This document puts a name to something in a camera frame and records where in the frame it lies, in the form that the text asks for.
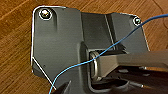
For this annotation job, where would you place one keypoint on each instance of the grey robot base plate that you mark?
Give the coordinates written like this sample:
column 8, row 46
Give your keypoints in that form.
column 60, row 40

